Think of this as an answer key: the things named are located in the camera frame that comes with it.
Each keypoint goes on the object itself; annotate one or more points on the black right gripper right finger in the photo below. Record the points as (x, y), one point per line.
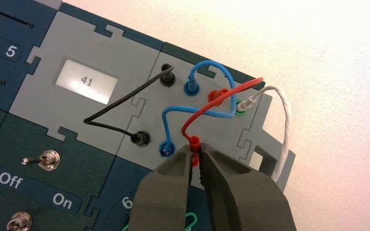
(242, 201)

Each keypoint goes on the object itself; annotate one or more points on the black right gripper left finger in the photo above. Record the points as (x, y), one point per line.
(162, 197)

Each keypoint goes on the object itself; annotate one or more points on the green pointer rotary knob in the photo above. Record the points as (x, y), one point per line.
(191, 220)

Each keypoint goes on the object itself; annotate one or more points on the small white number display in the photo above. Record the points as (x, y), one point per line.
(86, 81)

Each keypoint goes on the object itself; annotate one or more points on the grey and blue task box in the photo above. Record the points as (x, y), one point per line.
(76, 41)

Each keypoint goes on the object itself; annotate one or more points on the metal toggle switch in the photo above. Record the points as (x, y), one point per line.
(19, 223)
(49, 160)

